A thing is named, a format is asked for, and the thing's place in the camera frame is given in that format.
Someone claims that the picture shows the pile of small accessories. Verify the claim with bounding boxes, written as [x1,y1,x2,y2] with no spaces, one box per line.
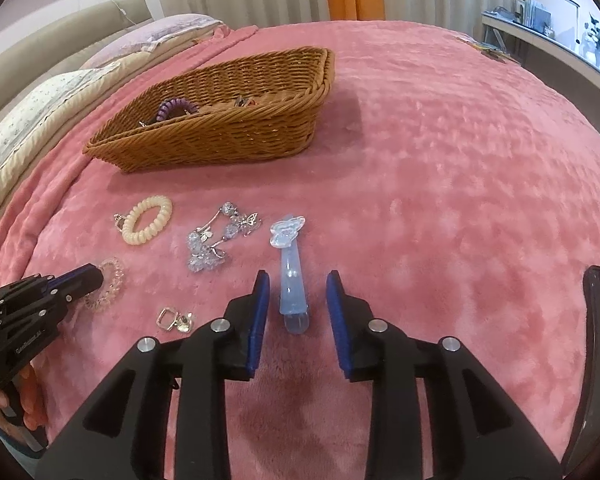
[455,35,512,64]

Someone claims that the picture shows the crystal bead bracelet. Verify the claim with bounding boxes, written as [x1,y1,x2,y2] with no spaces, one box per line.
[185,201,261,276]

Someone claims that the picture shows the beige folded quilt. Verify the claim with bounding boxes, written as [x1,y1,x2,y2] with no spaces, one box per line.
[0,35,201,233]

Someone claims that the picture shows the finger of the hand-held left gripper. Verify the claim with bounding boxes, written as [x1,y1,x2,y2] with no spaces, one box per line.
[0,277,106,333]
[0,264,103,311]

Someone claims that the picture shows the beige padded headboard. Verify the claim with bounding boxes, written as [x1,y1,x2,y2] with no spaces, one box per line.
[0,0,149,136]

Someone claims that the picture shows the white desk lamp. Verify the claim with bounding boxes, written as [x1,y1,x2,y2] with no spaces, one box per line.
[561,0,587,49]

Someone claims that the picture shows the clear pink spiral hair tie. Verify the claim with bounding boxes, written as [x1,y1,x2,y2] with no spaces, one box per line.
[84,256,127,313]

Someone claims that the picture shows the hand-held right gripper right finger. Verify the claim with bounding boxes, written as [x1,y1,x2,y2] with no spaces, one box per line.
[326,270,568,480]

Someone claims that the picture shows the white floral pillow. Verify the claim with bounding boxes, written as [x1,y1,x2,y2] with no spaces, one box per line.
[0,60,124,186]

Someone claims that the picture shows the dark glossy curved object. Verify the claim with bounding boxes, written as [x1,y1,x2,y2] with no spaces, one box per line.
[562,266,600,468]

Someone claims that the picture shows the purple spiral hair tie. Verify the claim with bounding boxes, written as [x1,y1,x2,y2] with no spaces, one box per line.
[155,97,200,124]

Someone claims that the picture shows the clear blue hair clip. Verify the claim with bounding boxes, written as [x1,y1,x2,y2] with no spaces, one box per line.
[268,215,311,336]

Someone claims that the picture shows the white desk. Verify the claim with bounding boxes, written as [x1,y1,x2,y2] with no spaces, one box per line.
[481,10,600,111]

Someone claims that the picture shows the white vase with flowers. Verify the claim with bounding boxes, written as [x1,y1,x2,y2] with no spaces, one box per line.
[580,15,600,67]

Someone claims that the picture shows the books on desk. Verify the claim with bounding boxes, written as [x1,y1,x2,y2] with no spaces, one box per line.
[512,0,554,34]

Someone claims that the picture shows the cream spiral hair tie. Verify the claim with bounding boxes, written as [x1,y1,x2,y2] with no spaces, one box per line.
[121,195,174,247]

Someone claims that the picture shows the light purple pillow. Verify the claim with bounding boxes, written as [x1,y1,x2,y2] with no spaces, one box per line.
[82,14,226,69]

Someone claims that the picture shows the gold square ring charm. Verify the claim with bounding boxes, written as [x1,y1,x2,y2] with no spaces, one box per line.
[156,307,197,334]

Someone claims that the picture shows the pink fleece blanket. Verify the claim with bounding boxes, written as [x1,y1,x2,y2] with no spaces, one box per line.
[0,19,600,480]

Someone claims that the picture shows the person's left hand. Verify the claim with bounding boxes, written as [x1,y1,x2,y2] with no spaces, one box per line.
[0,366,49,433]

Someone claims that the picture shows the brown wicker basket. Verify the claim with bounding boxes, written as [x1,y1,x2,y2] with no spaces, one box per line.
[83,46,336,175]

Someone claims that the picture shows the white charging cable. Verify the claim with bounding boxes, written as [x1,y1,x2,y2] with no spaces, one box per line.
[105,0,137,24]

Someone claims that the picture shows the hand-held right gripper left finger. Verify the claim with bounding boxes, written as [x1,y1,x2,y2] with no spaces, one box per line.
[40,270,272,480]

